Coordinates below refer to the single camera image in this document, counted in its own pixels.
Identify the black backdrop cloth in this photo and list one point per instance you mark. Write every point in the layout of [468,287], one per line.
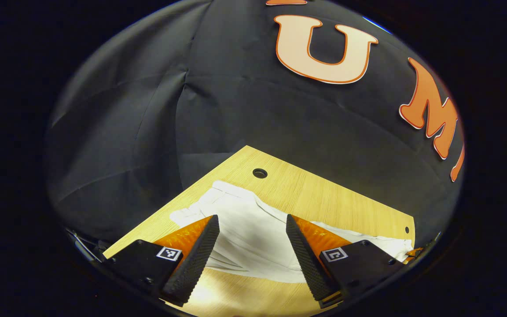
[236,110]

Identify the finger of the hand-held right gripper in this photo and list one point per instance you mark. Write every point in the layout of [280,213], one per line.
[413,254]

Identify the white jeans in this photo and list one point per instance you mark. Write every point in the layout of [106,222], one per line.
[253,237]

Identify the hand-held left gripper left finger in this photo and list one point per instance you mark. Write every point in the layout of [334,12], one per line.
[194,264]

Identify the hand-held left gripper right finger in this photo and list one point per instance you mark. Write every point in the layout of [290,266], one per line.
[305,259]

